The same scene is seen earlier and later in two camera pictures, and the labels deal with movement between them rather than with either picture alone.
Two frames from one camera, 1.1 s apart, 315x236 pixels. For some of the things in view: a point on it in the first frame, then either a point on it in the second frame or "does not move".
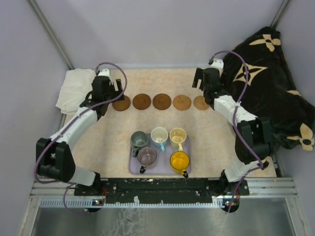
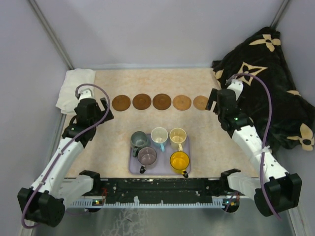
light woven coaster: x=200 y=103 does not move
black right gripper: x=199 y=75 -> x=212 y=98
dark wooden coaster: x=161 y=102 does not move
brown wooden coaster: x=141 y=101 does not move
